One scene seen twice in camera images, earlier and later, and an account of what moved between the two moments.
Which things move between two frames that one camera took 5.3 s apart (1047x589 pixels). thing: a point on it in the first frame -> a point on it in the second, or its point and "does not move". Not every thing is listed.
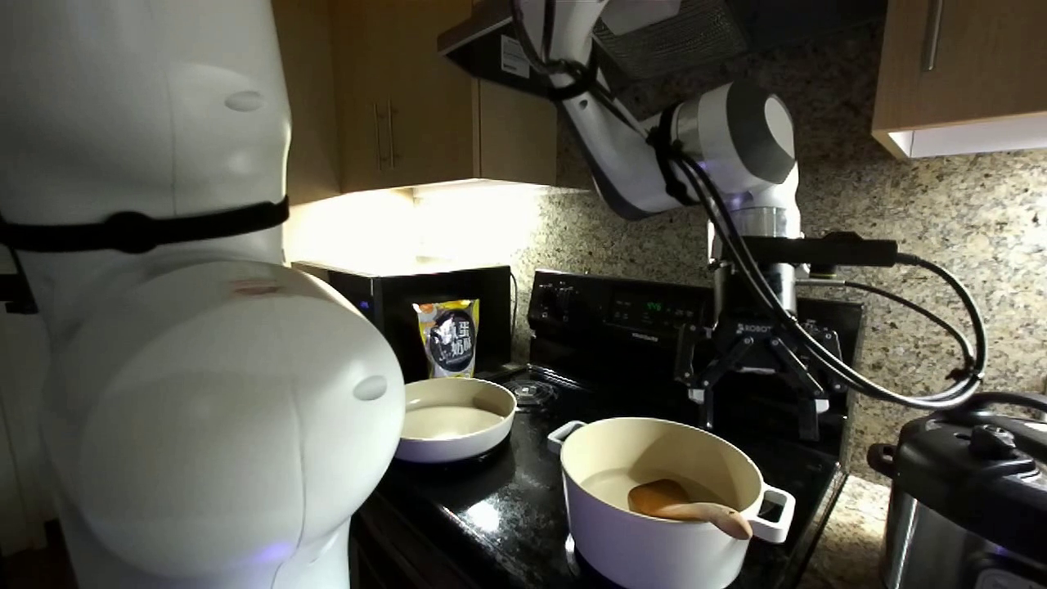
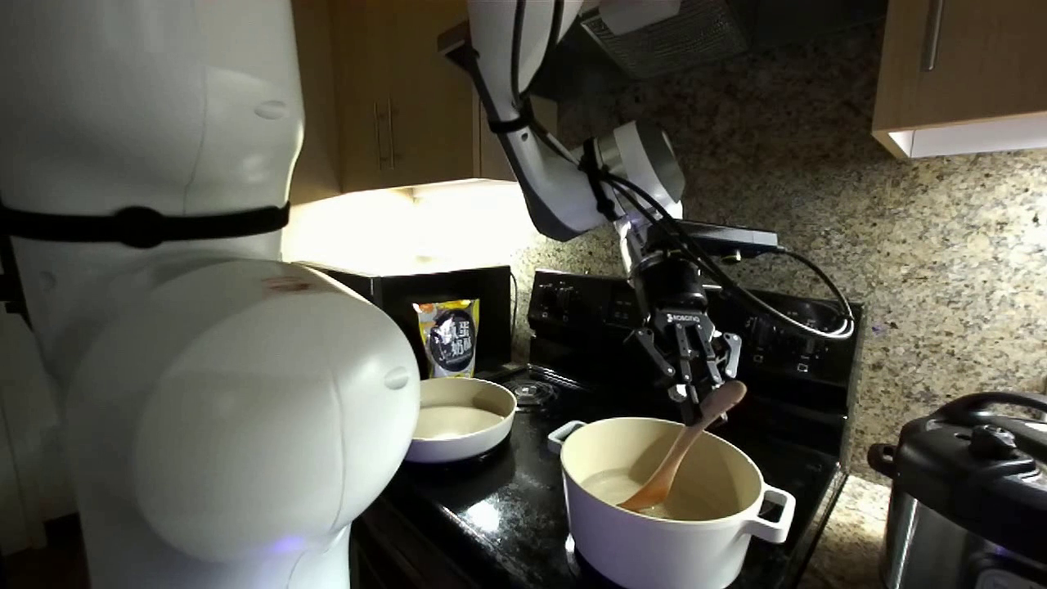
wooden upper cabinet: [378, 103] does not move
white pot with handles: [666, 500] does not move
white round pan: [453, 419] does not move
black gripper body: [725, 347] -> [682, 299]
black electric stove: [773, 366] does not move
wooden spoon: [673, 499] -> [728, 396]
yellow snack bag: [449, 332] does not move
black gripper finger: [822, 416] -> [721, 355]
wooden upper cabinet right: [965, 77] does not move
